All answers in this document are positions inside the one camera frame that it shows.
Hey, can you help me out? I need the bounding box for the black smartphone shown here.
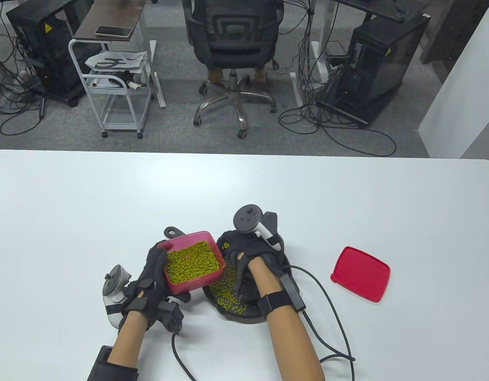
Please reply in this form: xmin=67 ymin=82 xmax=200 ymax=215
xmin=95 ymin=26 xmax=132 ymax=39

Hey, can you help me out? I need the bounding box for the black frying pan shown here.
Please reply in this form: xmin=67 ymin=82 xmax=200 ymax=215
xmin=164 ymin=226 xmax=304 ymax=323

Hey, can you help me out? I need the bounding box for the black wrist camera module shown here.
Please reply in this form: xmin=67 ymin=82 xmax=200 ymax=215
xmin=159 ymin=298 xmax=186 ymax=335

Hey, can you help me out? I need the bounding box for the black wrist strap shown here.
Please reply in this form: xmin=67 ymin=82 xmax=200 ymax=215
xmin=257 ymin=292 xmax=292 ymax=316

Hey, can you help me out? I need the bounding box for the red container lid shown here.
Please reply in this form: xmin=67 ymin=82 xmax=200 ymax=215
xmin=331 ymin=246 xmax=391 ymax=303

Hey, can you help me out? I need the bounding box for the black computer tower case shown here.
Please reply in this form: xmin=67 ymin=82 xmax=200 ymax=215
xmin=318 ymin=12 xmax=431 ymax=127
xmin=6 ymin=0 xmax=95 ymax=107

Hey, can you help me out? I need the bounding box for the red plastic container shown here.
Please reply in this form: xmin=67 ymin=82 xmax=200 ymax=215
xmin=157 ymin=231 xmax=226 ymax=295

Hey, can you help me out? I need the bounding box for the black cable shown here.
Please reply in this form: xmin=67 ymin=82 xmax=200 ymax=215
xmin=290 ymin=265 xmax=356 ymax=381
xmin=171 ymin=333 xmax=197 ymax=381

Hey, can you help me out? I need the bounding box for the person's right forearm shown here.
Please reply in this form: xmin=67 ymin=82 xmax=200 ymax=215
xmin=248 ymin=258 xmax=325 ymax=381

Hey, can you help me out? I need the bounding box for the black office chair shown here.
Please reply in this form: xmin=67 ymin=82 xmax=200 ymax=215
xmin=182 ymin=0 xmax=285 ymax=139

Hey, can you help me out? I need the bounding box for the dark brown cabinet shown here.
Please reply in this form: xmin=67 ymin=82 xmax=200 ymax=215
xmin=420 ymin=0 xmax=489 ymax=85

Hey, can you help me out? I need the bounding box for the white desk leg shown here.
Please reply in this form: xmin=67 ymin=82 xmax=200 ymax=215
xmin=149 ymin=40 xmax=166 ymax=108

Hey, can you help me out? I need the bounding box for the white device with red mark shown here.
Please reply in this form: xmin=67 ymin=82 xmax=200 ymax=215
xmin=89 ymin=76 xmax=126 ymax=88

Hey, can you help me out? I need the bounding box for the white power strip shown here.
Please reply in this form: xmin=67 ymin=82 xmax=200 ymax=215
xmin=8 ymin=71 xmax=41 ymax=94

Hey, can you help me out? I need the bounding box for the black wrist box module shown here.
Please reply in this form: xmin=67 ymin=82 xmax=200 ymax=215
xmin=280 ymin=274 xmax=307 ymax=313

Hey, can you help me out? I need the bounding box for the person's left forearm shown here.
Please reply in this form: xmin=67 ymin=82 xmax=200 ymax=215
xmin=107 ymin=312 xmax=149 ymax=368

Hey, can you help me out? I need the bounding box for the white cart with brown top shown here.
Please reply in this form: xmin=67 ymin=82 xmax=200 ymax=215
xmin=68 ymin=0 xmax=154 ymax=139

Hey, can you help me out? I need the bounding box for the white paper with black print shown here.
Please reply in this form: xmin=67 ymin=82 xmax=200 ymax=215
xmin=85 ymin=50 xmax=149 ymax=74

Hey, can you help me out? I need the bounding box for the tangle of black cables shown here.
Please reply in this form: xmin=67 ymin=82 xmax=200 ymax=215
xmin=0 ymin=24 xmax=46 ymax=136
xmin=279 ymin=60 xmax=397 ymax=157

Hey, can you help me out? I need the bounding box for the person's left hand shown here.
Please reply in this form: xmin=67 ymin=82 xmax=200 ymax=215
xmin=119 ymin=240 xmax=191 ymax=330

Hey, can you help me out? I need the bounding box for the grey and white controller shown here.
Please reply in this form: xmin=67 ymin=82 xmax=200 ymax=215
xmin=233 ymin=204 xmax=282 ymax=251
xmin=102 ymin=265 xmax=132 ymax=329

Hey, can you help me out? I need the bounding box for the dark desk top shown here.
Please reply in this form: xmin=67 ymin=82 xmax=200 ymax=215
xmin=334 ymin=0 xmax=427 ymax=21

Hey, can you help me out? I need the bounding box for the white desk frame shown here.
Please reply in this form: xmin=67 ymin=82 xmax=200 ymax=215
xmin=291 ymin=0 xmax=333 ymax=108

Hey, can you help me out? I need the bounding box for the pile of green mung beans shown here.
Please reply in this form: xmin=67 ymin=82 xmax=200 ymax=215
xmin=165 ymin=241 xmax=255 ymax=317

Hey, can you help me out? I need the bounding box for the person's right hand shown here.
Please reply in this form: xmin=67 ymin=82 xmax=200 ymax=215
xmin=216 ymin=230 xmax=286 ymax=296

